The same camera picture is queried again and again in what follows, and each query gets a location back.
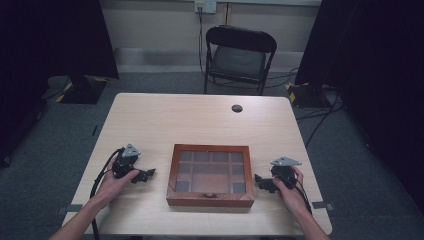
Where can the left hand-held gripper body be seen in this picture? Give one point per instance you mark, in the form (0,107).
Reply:
(124,161)

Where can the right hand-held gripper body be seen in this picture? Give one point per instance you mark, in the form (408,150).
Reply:
(284,172)

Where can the wooden box with glass lid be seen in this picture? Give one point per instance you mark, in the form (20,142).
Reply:
(210,174)

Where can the person's right hand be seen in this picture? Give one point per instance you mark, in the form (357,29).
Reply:
(290,196)

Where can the person's left hand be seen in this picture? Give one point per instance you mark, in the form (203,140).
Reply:
(111,186)

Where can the grey tape strip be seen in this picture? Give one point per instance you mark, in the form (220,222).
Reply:
(68,209)
(322,205)

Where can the black table grommet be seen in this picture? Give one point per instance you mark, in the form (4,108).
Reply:
(237,108)

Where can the black stand base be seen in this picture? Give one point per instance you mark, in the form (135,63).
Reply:
(305,95)
(83,90)

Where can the black folding chair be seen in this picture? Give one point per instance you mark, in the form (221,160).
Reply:
(239,59)

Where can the white wall socket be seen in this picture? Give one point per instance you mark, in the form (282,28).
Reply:
(205,6)

